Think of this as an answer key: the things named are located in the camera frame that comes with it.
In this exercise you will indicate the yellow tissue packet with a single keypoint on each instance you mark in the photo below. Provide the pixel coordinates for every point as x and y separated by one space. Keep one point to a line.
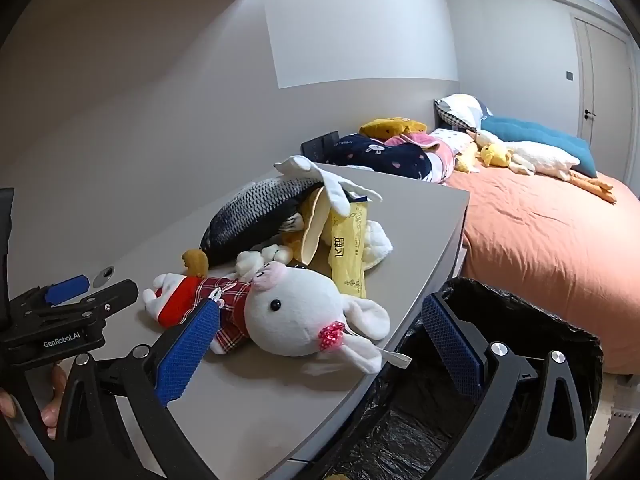
345 255

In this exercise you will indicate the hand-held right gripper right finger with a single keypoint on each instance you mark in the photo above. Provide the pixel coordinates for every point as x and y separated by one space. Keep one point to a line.
450 345

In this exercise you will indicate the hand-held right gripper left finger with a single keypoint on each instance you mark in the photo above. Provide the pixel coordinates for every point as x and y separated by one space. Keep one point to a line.
187 350

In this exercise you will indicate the navy printed blanket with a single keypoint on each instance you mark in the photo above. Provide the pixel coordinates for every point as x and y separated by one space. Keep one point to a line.
385 155

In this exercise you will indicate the white dotted pillow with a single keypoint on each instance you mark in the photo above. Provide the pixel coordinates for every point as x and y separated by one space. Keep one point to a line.
452 137

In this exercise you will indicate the yellow duck plush toy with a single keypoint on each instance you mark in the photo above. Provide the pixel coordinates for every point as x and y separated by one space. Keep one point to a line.
495 155

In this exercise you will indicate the white goose plush toy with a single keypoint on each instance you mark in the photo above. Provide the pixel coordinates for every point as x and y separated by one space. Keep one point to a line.
540 155

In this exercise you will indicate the pale yellow pillow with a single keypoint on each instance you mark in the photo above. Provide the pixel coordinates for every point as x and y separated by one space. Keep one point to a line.
465 162

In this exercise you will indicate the teal pillow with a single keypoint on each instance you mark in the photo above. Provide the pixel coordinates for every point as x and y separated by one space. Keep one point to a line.
530 130

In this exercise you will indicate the foam floor mat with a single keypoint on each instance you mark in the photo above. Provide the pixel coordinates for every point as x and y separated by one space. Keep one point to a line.
612 410

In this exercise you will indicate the person's left hand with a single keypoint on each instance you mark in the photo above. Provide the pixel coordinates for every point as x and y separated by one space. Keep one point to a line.
56 400

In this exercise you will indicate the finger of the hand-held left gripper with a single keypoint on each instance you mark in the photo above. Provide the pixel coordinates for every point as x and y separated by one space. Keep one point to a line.
112 297
65 287

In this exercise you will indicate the grey desk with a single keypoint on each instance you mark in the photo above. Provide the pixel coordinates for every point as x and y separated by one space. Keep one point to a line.
250 410

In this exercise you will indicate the metal desk grommet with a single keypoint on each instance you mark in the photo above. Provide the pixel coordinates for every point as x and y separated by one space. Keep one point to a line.
103 276

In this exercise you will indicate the small brown plush toy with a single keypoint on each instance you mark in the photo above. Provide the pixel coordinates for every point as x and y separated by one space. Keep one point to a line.
195 262

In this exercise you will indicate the checkered patchwork pillow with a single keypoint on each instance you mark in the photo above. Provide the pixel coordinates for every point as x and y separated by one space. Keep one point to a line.
457 110

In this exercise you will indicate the mustard yellow plush cushion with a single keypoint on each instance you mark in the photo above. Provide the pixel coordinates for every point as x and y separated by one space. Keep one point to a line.
390 127

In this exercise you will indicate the grey double door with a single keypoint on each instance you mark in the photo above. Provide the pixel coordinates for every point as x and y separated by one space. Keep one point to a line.
605 85

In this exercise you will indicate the orange bed cover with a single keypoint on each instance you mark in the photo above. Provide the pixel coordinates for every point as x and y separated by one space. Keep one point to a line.
540 240

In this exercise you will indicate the yellow printed cloth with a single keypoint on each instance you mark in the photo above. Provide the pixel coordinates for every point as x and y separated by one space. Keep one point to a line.
312 230

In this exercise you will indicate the small white plush toy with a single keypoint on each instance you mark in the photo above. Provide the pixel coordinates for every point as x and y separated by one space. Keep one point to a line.
250 262

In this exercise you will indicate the grey fish plush toy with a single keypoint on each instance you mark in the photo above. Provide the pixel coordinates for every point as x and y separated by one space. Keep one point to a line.
250 210

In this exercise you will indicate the black-lined trash bin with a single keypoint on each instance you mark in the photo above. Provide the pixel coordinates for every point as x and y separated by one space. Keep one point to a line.
540 325

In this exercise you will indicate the black ribbed panel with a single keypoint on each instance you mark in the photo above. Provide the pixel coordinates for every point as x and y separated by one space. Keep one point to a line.
320 147

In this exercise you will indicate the white rabbit plush doll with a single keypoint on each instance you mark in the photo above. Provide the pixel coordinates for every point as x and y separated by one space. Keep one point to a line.
290 315

